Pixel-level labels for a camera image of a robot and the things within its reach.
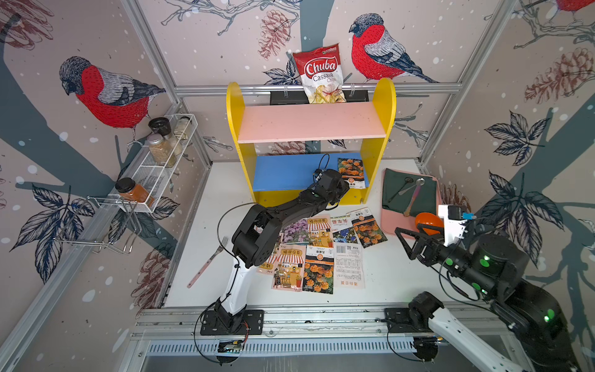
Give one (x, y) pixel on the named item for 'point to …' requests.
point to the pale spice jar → (182, 128)
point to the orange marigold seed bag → (369, 233)
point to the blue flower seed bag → (343, 231)
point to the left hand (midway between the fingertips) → (355, 181)
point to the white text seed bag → (349, 266)
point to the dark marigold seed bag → (318, 270)
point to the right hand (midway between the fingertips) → (406, 225)
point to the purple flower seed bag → (297, 232)
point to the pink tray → (391, 218)
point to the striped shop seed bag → (319, 232)
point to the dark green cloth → (425, 201)
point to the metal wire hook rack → (104, 222)
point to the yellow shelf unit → (284, 145)
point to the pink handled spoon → (419, 182)
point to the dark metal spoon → (407, 180)
